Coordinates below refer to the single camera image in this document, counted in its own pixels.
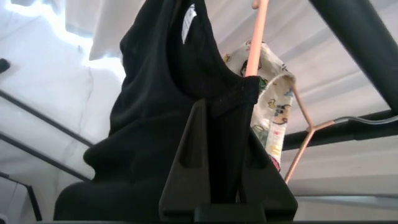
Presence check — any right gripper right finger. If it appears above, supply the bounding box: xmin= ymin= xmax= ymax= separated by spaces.
xmin=238 ymin=128 xmax=299 ymax=222

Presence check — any cream printed garment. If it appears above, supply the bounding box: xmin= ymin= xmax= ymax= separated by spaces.
xmin=222 ymin=39 xmax=297 ymax=173

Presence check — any black clothes rack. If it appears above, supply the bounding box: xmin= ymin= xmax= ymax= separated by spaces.
xmin=0 ymin=0 xmax=398 ymax=183

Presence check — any black garment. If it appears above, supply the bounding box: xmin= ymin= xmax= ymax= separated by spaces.
xmin=53 ymin=0 xmax=261 ymax=222

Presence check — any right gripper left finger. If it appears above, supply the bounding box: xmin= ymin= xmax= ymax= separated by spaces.
xmin=159 ymin=99 xmax=213 ymax=222

